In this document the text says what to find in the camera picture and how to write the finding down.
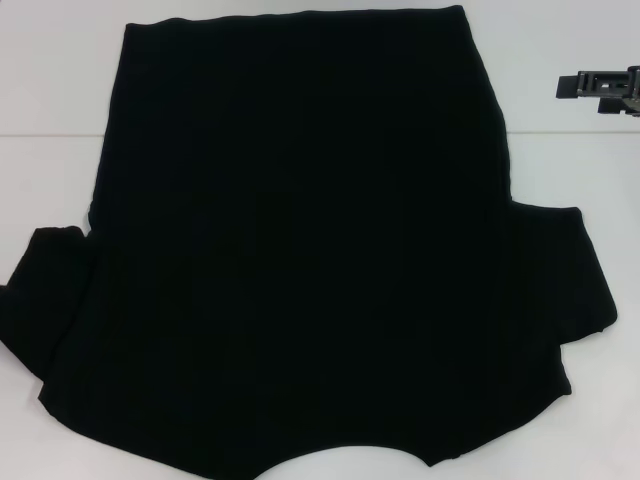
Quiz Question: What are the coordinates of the black t-shirt with white print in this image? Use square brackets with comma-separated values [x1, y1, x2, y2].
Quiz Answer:
[0, 4, 620, 480]

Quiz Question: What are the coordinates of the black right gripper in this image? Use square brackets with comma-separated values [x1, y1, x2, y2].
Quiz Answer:
[557, 66, 640, 120]

